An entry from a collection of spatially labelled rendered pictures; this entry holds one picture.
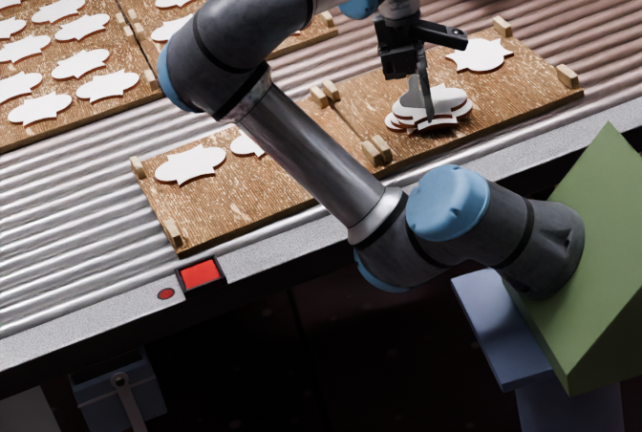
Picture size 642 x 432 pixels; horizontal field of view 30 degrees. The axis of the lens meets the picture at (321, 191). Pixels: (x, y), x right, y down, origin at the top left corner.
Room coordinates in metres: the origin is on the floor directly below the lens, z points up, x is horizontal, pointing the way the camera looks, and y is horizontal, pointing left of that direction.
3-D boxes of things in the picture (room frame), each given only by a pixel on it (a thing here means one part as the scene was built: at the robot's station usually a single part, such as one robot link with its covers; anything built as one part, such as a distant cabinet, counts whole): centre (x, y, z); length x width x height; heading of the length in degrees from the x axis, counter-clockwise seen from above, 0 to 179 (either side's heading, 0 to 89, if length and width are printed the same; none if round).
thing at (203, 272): (1.66, 0.24, 0.92); 0.06 x 0.06 x 0.01; 11
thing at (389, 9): (1.95, -0.22, 1.19); 0.08 x 0.08 x 0.05
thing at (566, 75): (1.96, -0.51, 0.95); 0.06 x 0.02 x 0.03; 12
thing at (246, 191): (1.95, 0.11, 0.93); 0.41 x 0.35 x 0.02; 104
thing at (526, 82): (2.05, -0.29, 0.93); 0.41 x 0.35 x 0.02; 102
